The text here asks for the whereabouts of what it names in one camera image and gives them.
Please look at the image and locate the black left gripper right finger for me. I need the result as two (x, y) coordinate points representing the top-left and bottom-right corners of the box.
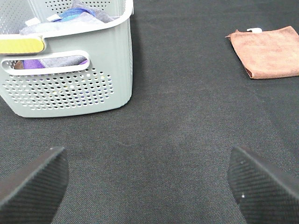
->
(227, 146), (299, 224)

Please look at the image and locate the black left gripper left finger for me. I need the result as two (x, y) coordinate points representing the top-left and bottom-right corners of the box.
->
(0, 147), (69, 224)

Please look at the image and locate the white towel tag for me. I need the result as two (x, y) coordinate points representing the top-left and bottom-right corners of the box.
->
(246, 28), (263, 33)

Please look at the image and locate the brown folded towel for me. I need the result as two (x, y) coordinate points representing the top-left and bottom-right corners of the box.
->
(226, 26), (299, 79)

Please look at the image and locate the grey perforated laundry basket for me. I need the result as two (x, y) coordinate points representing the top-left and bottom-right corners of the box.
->
(0, 0), (134, 118)

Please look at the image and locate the yellow basket label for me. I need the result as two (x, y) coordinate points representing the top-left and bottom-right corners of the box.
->
(0, 37), (45, 54)

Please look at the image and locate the dark grey table mat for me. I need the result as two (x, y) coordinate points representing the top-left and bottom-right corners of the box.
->
(0, 0), (299, 224)

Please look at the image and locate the purple towel in basket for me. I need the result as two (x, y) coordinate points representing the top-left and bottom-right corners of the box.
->
(22, 59), (87, 69)

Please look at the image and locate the blue towel in basket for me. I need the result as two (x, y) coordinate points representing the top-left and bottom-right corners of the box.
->
(51, 7), (95, 22)

